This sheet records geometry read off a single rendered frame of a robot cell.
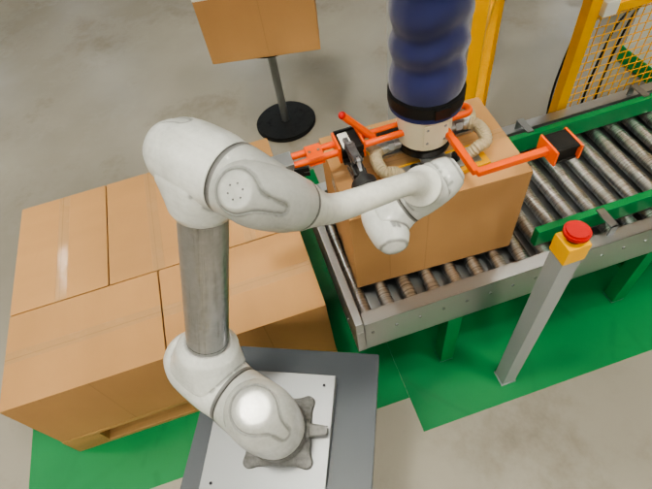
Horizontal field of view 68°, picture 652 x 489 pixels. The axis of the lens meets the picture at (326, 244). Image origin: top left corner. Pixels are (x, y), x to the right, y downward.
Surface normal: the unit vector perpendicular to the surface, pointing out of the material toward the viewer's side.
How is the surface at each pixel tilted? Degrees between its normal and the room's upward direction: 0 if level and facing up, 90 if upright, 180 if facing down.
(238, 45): 90
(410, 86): 81
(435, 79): 75
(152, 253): 0
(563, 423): 0
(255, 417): 8
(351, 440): 0
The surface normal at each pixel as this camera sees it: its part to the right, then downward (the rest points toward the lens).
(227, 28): 0.06, 0.80
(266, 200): 0.66, 0.26
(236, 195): -0.30, 0.04
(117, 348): -0.11, -0.58
